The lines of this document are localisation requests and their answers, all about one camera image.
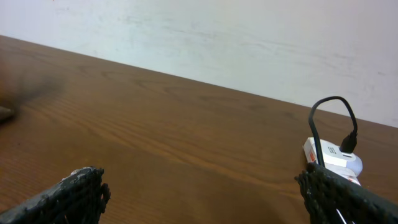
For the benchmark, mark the white USB charger adapter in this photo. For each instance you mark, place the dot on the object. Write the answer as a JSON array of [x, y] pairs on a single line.
[[340, 162]]

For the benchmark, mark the white power strip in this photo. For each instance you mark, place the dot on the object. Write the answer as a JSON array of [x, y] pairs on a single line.
[[311, 156]]

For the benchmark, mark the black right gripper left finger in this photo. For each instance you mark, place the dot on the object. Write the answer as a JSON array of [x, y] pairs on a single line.
[[80, 198]]

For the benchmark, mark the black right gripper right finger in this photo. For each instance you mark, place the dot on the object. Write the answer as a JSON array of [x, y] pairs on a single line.
[[330, 198]]

